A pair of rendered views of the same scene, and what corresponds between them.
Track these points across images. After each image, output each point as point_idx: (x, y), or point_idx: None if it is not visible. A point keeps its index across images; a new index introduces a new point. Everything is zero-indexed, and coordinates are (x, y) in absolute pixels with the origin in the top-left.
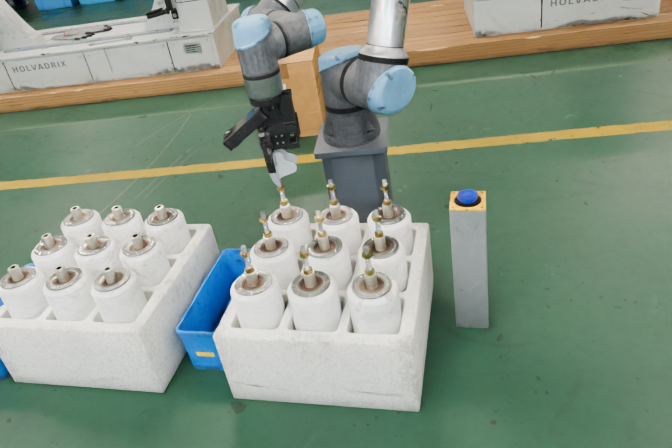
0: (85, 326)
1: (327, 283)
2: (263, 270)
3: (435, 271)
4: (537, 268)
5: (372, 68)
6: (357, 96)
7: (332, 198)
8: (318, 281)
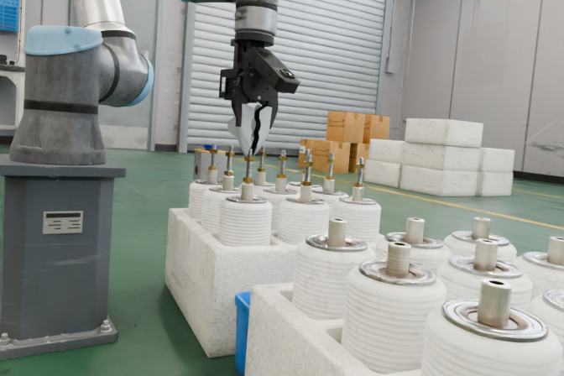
0: None
1: (321, 189)
2: (340, 198)
3: (145, 283)
4: (126, 255)
5: (138, 48)
6: (134, 80)
7: (231, 167)
8: (321, 191)
